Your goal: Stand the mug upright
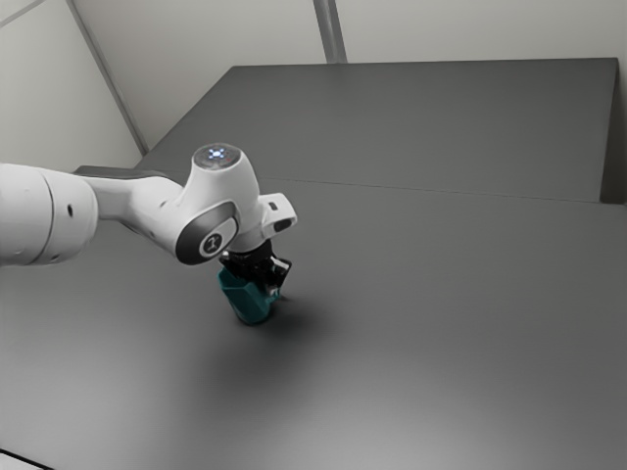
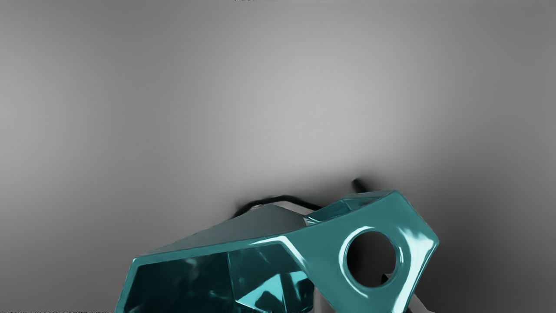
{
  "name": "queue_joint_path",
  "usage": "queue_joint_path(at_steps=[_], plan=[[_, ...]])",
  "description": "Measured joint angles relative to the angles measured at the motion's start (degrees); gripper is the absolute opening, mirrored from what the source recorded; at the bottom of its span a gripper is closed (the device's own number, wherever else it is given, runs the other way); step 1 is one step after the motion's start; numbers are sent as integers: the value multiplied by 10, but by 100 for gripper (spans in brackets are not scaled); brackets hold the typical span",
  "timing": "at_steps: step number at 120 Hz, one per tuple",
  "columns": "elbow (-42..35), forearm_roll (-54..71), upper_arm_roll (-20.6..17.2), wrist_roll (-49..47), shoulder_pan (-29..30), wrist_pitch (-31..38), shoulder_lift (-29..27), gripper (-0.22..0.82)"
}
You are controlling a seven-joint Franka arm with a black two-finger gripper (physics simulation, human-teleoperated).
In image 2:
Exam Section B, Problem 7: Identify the teal faceted mug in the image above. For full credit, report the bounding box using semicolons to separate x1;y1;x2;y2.
114;190;440;313

